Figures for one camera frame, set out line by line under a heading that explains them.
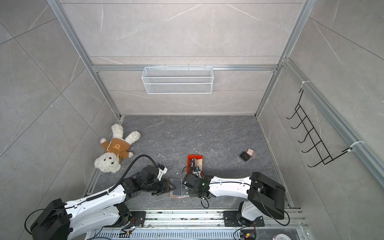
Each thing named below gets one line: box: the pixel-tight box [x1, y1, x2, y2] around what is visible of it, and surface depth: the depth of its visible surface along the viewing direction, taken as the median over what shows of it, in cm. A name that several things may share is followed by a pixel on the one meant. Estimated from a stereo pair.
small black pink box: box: [239, 148, 257, 162], surface depth 97 cm
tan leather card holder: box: [169, 178, 190, 199], surface depth 82 cm
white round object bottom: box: [272, 233, 292, 240], surface depth 68 cm
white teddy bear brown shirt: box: [94, 124, 141, 174], surface depth 94 cm
